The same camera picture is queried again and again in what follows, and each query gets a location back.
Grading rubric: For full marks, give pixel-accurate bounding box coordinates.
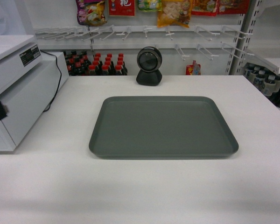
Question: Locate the grey-silver rectangular tray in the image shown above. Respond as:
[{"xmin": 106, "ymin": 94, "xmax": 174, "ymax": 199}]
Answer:
[{"xmin": 89, "ymin": 96, "xmax": 239, "ymax": 159}]

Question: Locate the white cash register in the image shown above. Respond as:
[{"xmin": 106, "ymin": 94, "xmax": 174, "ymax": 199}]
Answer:
[{"xmin": 0, "ymin": 0, "xmax": 70, "ymax": 152}]

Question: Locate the yellow snack bag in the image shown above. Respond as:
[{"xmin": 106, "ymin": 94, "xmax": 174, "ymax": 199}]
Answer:
[{"xmin": 157, "ymin": 0, "xmax": 193, "ymax": 28}]

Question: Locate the red snack bag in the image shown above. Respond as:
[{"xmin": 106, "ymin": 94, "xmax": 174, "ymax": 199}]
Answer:
[{"xmin": 108, "ymin": 0, "xmax": 135, "ymax": 16}]

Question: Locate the white checkout counter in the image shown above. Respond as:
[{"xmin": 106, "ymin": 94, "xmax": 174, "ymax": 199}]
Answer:
[{"xmin": 0, "ymin": 75, "xmax": 280, "ymax": 224}]

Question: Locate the black register cable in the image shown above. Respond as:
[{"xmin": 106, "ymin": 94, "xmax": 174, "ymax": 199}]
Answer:
[{"xmin": 40, "ymin": 49, "xmax": 62, "ymax": 112}]

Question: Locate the purple snack bag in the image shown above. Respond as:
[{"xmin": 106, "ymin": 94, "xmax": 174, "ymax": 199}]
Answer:
[{"xmin": 76, "ymin": 0, "xmax": 107, "ymax": 27}]

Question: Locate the black barcode scanner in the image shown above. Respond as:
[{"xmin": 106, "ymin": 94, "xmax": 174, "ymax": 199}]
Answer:
[{"xmin": 136, "ymin": 46, "xmax": 162, "ymax": 86}]

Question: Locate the white metal shelf unit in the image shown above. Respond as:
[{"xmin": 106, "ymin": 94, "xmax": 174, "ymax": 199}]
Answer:
[{"xmin": 229, "ymin": 0, "xmax": 280, "ymax": 75}]

